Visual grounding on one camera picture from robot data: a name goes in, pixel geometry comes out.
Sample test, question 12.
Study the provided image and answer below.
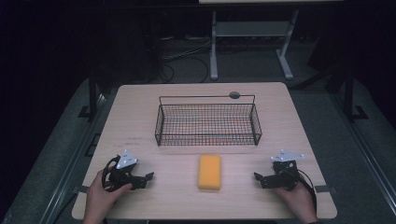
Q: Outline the grey metal floor rail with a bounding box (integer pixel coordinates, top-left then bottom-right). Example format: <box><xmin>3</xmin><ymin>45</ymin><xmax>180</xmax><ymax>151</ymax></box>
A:
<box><xmin>329</xmin><ymin>91</ymin><xmax>396</xmax><ymax>216</ymax></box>
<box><xmin>37</xmin><ymin>92</ymin><xmax>108</xmax><ymax>224</ymax></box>

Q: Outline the person's left hand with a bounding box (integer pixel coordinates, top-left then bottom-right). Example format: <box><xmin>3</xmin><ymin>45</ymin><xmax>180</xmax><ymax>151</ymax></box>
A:
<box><xmin>84</xmin><ymin>168</ymin><xmax>134</xmax><ymax>218</ymax></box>

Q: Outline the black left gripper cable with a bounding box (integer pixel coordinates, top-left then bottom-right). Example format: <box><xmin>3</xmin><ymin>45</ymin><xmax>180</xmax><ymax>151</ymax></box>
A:
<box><xmin>101</xmin><ymin>156</ymin><xmax>121</xmax><ymax>191</ymax></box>

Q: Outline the person's right hand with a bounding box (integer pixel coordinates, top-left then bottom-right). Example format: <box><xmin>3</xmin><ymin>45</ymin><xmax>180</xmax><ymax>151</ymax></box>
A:
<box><xmin>273</xmin><ymin>181</ymin><xmax>318</xmax><ymax>221</ymax></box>

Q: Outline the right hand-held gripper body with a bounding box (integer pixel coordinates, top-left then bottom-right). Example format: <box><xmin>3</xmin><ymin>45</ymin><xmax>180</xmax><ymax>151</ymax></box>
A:
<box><xmin>264</xmin><ymin>148</ymin><xmax>306</xmax><ymax>191</ymax></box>

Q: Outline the bundle of floor cables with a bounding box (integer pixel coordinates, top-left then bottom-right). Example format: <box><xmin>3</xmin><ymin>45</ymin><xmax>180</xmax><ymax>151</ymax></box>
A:
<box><xmin>158</xmin><ymin>35</ymin><xmax>213</xmax><ymax>84</ymax></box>

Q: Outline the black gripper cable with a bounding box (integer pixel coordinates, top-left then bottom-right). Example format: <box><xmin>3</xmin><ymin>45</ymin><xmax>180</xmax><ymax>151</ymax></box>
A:
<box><xmin>101</xmin><ymin>156</ymin><xmax>121</xmax><ymax>191</ymax></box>
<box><xmin>295</xmin><ymin>168</ymin><xmax>318</xmax><ymax>215</ymax></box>

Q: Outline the yellow sponge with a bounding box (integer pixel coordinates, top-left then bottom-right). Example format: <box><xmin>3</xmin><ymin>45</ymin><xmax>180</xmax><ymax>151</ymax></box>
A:
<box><xmin>197</xmin><ymin>154</ymin><xmax>222</xmax><ymax>191</ymax></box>

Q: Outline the black metal stand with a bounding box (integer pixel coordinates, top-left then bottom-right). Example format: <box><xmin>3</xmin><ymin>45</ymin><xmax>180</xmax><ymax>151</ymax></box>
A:
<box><xmin>78</xmin><ymin>69</ymin><xmax>100</xmax><ymax>121</ymax></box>
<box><xmin>342</xmin><ymin>66</ymin><xmax>370</xmax><ymax>122</ymax></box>

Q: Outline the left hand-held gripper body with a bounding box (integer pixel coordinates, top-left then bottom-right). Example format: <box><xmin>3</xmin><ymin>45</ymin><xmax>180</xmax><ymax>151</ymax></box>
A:
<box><xmin>106</xmin><ymin>149</ymin><xmax>140</xmax><ymax>191</ymax></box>

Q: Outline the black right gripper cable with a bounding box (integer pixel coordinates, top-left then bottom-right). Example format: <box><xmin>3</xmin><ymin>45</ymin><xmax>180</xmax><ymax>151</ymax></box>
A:
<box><xmin>295</xmin><ymin>168</ymin><xmax>318</xmax><ymax>215</ymax></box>

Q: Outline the white-framed desk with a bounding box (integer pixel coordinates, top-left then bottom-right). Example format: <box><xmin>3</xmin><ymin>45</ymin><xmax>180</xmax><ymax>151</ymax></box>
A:
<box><xmin>198</xmin><ymin>0</ymin><xmax>344</xmax><ymax>81</ymax></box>

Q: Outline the black wire basket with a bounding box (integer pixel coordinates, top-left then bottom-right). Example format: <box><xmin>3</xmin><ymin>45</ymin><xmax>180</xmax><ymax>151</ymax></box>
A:
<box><xmin>154</xmin><ymin>93</ymin><xmax>263</xmax><ymax>147</ymax></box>

